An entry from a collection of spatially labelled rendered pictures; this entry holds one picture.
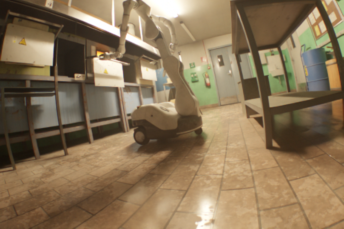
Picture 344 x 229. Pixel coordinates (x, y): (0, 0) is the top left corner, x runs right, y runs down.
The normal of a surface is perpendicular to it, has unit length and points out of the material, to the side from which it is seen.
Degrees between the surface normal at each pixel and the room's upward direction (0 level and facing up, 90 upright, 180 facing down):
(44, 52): 90
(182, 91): 90
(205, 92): 90
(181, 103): 90
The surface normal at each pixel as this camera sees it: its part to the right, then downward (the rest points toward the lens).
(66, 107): 0.91, -0.17
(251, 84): -0.28, 0.01
